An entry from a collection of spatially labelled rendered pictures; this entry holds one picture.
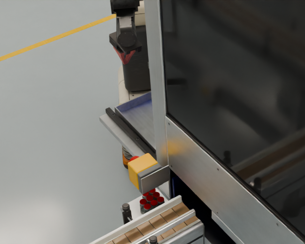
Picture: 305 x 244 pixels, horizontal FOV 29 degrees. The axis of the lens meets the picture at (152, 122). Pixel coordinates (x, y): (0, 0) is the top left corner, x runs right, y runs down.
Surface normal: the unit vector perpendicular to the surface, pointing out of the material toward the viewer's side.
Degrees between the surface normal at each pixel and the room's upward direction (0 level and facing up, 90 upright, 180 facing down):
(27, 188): 0
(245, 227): 90
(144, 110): 0
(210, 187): 90
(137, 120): 0
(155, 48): 90
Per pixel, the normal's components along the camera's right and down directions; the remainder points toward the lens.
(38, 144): -0.07, -0.76
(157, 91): -0.84, 0.40
